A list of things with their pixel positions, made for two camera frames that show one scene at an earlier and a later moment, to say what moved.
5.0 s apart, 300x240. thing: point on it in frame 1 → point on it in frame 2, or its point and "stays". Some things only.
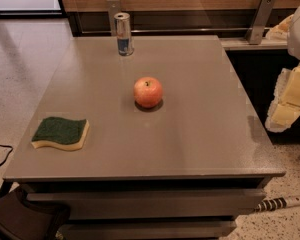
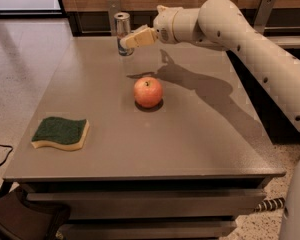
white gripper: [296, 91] → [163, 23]
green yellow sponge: [68, 135] stays
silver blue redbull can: [124, 32] stays
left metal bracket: [113, 5] stays
